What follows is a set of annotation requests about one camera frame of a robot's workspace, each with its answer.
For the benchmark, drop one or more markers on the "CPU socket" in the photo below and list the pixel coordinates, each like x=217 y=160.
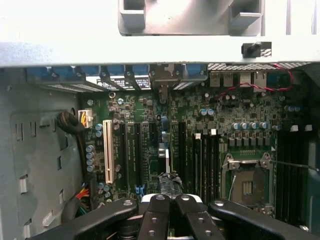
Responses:
x=250 y=182

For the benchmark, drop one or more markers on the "thin metal locking lever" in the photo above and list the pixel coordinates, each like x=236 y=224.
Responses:
x=295 y=165

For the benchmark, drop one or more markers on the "grey parts rack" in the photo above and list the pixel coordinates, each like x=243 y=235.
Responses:
x=187 y=20

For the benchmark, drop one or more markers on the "green motherboard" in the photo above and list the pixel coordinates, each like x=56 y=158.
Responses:
x=237 y=107

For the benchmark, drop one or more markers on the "black case latch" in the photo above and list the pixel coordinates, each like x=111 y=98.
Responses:
x=255 y=49

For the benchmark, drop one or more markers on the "black open PC case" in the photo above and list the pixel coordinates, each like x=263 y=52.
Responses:
x=37 y=150

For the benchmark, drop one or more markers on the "white PCI expansion slot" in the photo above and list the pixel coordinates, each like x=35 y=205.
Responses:
x=108 y=155

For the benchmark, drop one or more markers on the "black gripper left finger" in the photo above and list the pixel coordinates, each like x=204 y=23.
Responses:
x=155 y=217

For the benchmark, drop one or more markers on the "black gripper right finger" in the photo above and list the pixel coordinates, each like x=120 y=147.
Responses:
x=197 y=217

